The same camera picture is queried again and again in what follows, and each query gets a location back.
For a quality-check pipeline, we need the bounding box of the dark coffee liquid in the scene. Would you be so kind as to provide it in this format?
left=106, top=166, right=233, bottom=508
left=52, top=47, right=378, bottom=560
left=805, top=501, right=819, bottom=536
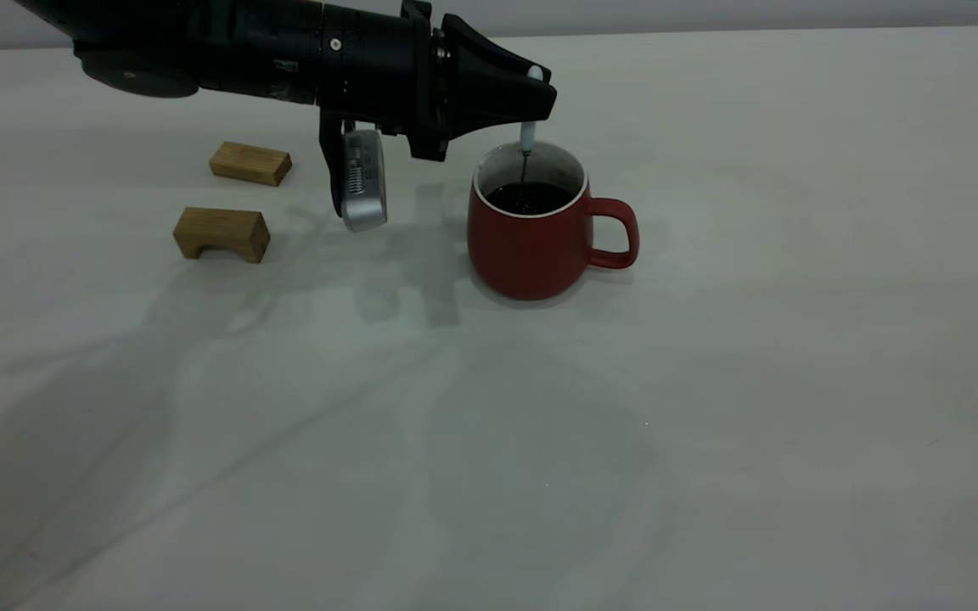
left=486, top=182, right=576, bottom=216

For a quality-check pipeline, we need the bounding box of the metal spoon with white handle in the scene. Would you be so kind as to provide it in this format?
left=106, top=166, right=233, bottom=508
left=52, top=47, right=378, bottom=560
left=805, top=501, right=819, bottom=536
left=518, top=66, right=544, bottom=213

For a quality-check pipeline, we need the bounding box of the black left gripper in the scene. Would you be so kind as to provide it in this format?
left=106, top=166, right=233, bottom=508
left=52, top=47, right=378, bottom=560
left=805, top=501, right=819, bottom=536
left=317, top=0, right=559, bottom=163

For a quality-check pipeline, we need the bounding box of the flat rectangular wooden block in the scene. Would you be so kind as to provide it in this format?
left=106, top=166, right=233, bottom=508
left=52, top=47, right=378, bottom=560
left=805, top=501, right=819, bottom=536
left=209, top=142, right=293, bottom=187

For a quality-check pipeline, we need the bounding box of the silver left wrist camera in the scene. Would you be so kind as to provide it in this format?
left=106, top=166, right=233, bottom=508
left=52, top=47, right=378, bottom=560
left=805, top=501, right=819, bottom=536
left=319, top=110, right=390, bottom=233

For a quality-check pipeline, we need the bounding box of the wooden block with arched notch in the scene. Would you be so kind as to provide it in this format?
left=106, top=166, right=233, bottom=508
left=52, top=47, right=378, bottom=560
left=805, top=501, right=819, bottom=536
left=173, top=207, right=271, bottom=264

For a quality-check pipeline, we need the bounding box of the red ceramic mug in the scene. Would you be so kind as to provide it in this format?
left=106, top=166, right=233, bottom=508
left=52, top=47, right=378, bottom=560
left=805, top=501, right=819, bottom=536
left=467, top=141, right=640, bottom=301

